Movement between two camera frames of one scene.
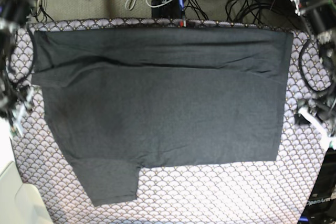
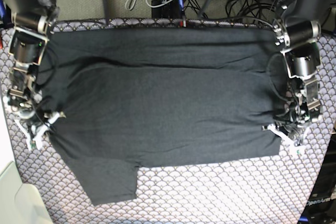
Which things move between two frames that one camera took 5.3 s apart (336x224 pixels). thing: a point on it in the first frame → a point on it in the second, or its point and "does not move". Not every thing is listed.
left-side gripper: x=10 y=97 → x=24 y=109
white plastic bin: x=20 y=203 does not move
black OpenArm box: x=321 y=207 does not move
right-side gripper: x=325 y=111 → x=292 y=119
